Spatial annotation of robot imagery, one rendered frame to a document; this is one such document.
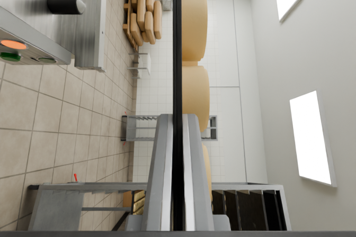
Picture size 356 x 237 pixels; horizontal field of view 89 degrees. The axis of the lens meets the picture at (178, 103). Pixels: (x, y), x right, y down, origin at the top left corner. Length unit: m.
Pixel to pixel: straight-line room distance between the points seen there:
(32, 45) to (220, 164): 4.10
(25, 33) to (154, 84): 4.07
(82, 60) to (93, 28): 0.08
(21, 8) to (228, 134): 4.14
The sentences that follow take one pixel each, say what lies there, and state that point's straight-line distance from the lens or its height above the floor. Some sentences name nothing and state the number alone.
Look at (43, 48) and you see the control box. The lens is 0.44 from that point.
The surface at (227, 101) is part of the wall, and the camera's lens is 4.41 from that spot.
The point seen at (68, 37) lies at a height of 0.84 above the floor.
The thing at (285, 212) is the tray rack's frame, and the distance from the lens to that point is 1.57.
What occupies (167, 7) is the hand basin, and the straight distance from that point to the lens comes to 5.25.
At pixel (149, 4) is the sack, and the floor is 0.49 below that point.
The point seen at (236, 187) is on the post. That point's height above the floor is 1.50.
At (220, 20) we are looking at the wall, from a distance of 5.29.
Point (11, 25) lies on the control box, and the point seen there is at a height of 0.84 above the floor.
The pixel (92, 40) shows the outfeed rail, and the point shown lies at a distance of 0.52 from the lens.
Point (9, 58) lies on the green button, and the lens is 0.49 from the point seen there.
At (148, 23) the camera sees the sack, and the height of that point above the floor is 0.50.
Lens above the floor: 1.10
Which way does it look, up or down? level
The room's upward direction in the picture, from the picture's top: 90 degrees clockwise
